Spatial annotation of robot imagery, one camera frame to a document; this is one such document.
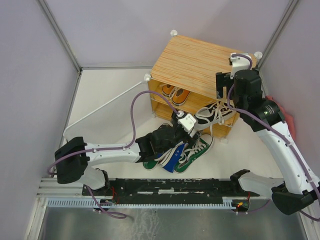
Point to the wooden shoe cabinet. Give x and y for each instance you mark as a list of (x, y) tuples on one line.
[(190, 64)]

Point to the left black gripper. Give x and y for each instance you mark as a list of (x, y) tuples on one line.
[(188, 138)]

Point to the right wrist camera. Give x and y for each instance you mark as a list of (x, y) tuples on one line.
[(238, 62)]

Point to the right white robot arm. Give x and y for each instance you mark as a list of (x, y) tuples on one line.
[(299, 187)]

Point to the pink cloth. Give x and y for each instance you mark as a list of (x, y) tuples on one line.
[(288, 118)]

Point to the light blue cable duct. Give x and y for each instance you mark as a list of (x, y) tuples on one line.
[(88, 202)]

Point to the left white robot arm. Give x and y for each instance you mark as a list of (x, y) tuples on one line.
[(76, 161)]

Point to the blue sneaker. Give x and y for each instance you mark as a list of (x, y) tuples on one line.
[(172, 158)]

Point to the black sneaker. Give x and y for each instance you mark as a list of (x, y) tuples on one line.
[(211, 114)]

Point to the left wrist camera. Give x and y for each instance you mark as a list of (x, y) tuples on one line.
[(187, 121)]

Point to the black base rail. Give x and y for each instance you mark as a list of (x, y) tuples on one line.
[(170, 191)]

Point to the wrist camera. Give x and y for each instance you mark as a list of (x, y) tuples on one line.
[(187, 121), (238, 62)]

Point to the white cabinet door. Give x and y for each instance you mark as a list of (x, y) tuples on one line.
[(109, 123)]

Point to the green sneaker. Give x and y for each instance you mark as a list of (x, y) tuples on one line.
[(153, 163), (192, 153)]

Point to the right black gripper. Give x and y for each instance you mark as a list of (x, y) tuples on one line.
[(223, 79)]

